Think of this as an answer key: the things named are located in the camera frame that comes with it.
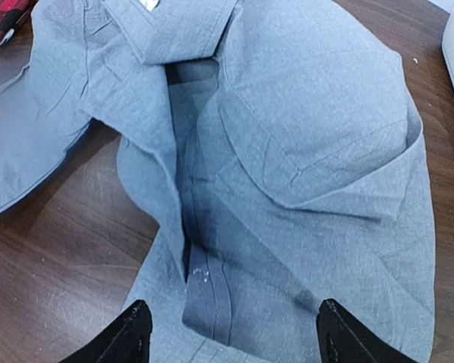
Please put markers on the red black plaid shirt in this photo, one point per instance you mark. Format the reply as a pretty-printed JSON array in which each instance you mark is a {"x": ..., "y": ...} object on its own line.
[{"x": 13, "y": 14}]

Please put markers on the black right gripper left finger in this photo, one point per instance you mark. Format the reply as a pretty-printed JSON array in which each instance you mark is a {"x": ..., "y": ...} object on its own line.
[{"x": 126, "y": 339}]

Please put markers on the grey long sleeve shirt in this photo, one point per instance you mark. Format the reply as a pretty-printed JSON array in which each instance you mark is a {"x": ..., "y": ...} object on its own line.
[{"x": 275, "y": 143}]

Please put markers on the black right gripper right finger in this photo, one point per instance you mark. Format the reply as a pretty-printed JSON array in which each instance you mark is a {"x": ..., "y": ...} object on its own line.
[{"x": 342, "y": 338}]

